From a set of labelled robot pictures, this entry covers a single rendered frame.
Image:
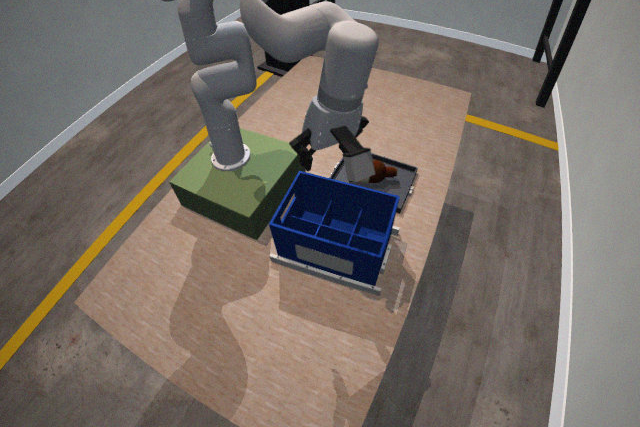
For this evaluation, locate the brown glass bottle with cream label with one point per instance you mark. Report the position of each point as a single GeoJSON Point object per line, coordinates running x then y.
{"type": "Point", "coordinates": [381, 171]}

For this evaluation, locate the blue plastic crate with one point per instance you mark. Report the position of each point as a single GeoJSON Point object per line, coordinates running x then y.
{"type": "Point", "coordinates": [326, 210]}

